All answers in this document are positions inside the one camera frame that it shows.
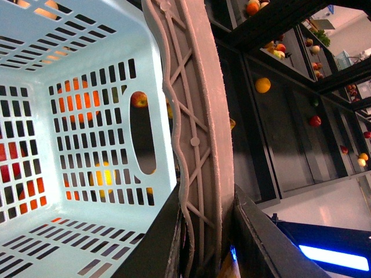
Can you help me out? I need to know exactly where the grey basket handle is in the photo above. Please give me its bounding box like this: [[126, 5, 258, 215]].
[[141, 1, 234, 277]]

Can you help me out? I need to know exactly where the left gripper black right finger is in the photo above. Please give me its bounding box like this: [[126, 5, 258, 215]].
[[231, 185, 329, 277]]

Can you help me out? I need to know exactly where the red yellow apple centre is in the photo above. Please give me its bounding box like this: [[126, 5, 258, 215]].
[[130, 91, 148, 108]]

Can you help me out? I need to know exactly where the light blue shopping basket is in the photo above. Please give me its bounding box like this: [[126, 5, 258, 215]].
[[1, 1, 176, 277]]

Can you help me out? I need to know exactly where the large orange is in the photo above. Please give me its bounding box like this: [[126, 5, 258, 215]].
[[57, 78, 100, 123]]

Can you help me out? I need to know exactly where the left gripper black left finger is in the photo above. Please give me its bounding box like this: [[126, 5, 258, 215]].
[[112, 185, 184, 278]]

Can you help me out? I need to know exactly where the black metal fruit shelf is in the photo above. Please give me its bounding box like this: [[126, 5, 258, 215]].
[[127, 0, 371, 206]]

